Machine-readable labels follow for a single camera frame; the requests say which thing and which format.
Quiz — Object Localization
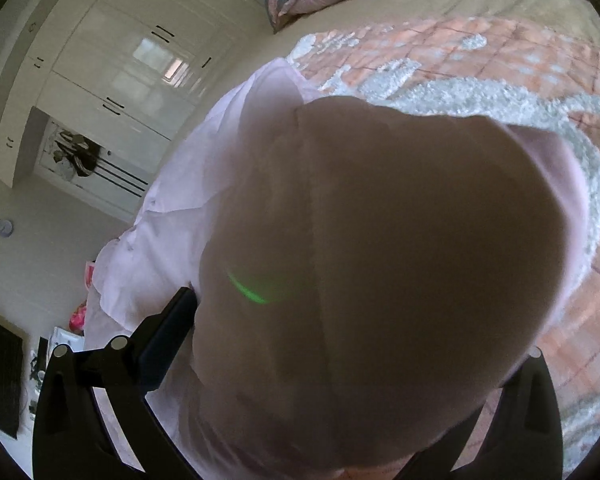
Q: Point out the white built-in wardrobe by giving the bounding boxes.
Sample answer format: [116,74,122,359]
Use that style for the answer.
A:
[0,0,277,187]

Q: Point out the black wall television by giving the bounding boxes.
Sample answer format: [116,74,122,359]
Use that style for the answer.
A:
[0,306,26,439]

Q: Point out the pink printed plastic bag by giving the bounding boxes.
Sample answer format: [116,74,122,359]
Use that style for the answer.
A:
[69,259,97,335]

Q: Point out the white door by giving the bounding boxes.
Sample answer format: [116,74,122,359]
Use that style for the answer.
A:
[34,119,152,202]

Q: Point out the pale pink quilted coat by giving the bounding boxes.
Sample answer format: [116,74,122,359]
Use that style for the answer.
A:
[82,56,590,480]

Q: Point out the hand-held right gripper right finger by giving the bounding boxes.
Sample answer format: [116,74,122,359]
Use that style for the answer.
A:
[405,347,563,480]

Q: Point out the bed with beige sheet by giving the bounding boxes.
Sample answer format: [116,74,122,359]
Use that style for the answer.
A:
[272,0,600,63]

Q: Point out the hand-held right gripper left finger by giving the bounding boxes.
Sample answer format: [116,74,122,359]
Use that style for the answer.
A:
[32,287,201,480]

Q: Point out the dark bags hanging on door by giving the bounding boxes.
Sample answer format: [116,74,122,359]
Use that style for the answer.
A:
[52,129,105,179]

